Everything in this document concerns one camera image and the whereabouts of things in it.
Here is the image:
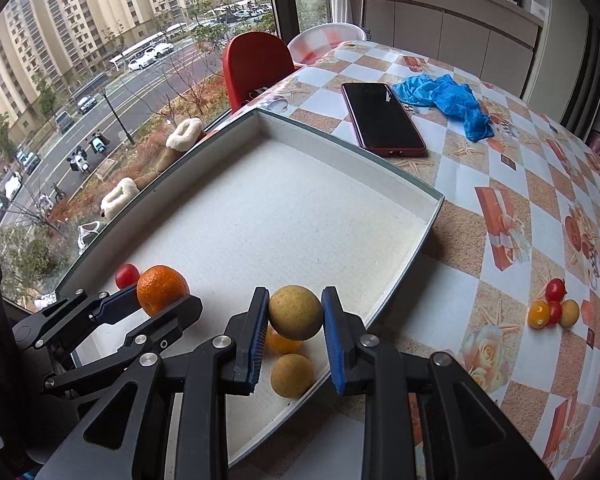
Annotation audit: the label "smartphone with red case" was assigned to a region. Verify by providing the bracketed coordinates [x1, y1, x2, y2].
[341, 82, 427, 157]

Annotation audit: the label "red cherry tomato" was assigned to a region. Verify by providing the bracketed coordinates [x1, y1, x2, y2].
[114, 263, 140, 289]
[546, 301, 562, 326]
[544, 278, 567, 304]

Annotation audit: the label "white shallow tray box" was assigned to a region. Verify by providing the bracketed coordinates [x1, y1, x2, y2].
[54, 106, 447, 468]

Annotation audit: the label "white cabinet counter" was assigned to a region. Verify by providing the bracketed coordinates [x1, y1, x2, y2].
[351, 0, 543, 96]

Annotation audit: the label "red chair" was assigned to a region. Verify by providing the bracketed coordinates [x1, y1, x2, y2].
[222, 30, 298, 112]

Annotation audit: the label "checkered patterned tablecloth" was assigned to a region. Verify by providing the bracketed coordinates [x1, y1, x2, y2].
[256, 41, 600, 479]

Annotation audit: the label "blue crumpled gloves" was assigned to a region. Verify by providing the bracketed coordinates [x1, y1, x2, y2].
[391, 74, 494, 143]

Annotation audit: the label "large orange mandarin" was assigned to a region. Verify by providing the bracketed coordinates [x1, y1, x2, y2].
[136, 264, 189, 316]

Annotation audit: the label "white plastic chair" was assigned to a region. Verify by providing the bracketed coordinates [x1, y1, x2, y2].
[288, 23, 366, 65]

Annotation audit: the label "brown kiwi fruit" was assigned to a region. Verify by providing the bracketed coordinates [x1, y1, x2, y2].
[270, 353, 315, 399]
[268, 285, 324, 341]
[559, 299, 580, 328]

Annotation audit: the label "yellow cherry tomato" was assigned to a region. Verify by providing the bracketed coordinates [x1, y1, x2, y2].
[265, 324, 302, 356]
[527, 300, 550, 330]

